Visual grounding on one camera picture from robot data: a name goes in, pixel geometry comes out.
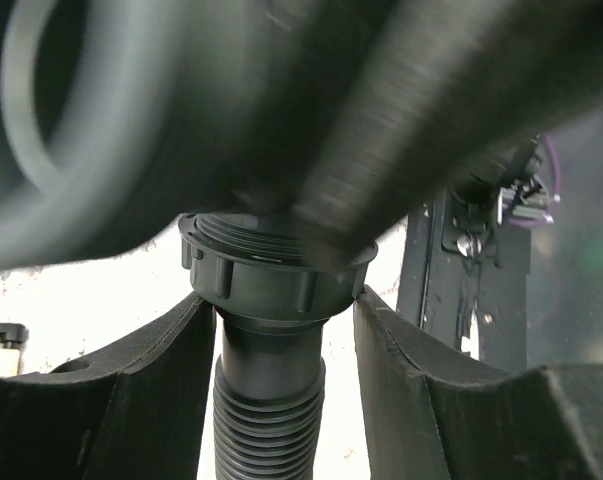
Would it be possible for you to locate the grey tee pipe fitting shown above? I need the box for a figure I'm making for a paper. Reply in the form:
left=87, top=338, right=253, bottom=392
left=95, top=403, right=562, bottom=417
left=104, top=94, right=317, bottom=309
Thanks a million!
left=0, top=1, right=387, bottom=271

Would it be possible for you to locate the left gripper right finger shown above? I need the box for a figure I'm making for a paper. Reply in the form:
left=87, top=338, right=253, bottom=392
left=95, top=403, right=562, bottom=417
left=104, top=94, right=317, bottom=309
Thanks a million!
left=354, top=289, right=603, bottom=479

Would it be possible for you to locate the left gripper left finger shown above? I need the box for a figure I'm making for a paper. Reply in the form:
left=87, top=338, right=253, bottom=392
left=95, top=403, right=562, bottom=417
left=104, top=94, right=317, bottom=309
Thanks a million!
left=0, top=294, right=216, bottom=479

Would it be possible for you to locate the beige black shelf rack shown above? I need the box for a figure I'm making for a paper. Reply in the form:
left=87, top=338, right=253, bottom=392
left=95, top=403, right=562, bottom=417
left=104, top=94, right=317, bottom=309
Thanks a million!
left=0, top=323, right=29, bottom=378

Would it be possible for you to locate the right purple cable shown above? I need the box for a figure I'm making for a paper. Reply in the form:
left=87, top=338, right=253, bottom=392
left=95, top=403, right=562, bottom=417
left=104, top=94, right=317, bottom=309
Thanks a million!
left=500, top=132, right=565, bottom=229

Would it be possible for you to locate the black corrugated hose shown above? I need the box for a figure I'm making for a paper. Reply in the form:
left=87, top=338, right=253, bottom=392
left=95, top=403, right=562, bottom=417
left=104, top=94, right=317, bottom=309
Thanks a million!
left=178, top=212, right=380, bottom=480

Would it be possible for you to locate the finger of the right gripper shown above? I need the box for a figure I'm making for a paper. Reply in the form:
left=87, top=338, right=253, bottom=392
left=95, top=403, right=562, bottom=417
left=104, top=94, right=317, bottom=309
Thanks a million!
left=295, top=1, right=603, bottom=265

